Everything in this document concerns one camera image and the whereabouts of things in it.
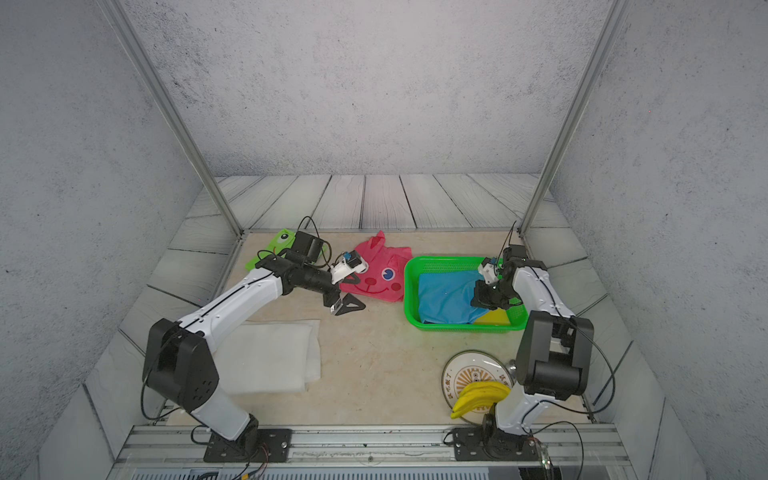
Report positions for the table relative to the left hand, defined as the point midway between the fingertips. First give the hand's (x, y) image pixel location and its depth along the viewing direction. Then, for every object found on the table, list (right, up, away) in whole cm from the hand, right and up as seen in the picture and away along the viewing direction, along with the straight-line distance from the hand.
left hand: (363, 292), depth 81 cm
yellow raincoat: (+38, -7, +5) cm, 39 cm away
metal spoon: (+42, -21, +4) cm, 47 cm away
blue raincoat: (+25, -4, +15) cm, 29 cm away
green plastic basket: (+45, -7, +10) cm, 47 cm away
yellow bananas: (+29, -25, -5) cm, 39 cm away
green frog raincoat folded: (-35, +15, +36) cm, 53 cm away
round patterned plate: (+31, -21, +4) cm, 38 cm away
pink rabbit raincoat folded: (+5, +2, +24) cm, 25 cm away
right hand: (+33, -4, +8) cm, 34 cm away
